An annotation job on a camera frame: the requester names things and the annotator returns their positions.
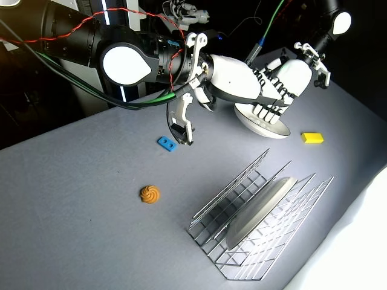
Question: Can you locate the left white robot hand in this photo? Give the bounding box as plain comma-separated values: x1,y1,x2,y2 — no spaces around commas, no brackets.
262,57,313,105

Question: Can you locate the white ceramic plate dark rim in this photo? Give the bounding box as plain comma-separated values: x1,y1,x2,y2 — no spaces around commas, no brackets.
234,102,291,140
225,176,299,251

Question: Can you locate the yellow rectangular block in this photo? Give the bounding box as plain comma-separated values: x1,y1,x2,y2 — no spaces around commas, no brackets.
301,132,325,144

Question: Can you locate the small black box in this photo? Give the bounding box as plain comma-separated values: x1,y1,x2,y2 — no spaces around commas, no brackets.
208,28,227,42

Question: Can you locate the white robotic device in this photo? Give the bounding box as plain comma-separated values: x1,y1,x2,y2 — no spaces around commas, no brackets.
162,0,210,25

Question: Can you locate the blue block with two holes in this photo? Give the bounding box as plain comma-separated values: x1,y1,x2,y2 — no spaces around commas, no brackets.
157,136,178,152

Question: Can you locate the orange swirl cookie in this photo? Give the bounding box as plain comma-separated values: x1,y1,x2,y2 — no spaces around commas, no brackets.
139,184,161,205

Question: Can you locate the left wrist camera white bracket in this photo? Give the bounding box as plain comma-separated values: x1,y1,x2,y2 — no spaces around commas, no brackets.
294,42,332,90

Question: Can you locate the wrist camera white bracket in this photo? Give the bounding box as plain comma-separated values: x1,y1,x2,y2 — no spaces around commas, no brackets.
168,31,209,147
294,42,332,90

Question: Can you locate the thin green cable blue plug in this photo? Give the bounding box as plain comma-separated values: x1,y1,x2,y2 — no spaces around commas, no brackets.
244,0,285,66

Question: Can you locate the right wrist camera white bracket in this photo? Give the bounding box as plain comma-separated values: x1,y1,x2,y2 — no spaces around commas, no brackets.
168,31,209,147

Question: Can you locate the silver wire plate rack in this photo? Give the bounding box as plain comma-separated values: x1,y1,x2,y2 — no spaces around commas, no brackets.
187,148,335,282

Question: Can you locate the thick green arm cable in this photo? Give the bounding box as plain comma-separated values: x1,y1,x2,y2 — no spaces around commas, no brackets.
36,51,177,107

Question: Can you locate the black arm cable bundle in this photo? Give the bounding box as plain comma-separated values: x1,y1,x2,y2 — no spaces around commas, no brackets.
0,19,190,143

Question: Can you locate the red black twisted wire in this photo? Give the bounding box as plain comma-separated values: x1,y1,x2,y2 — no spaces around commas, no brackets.
0,7,186,91

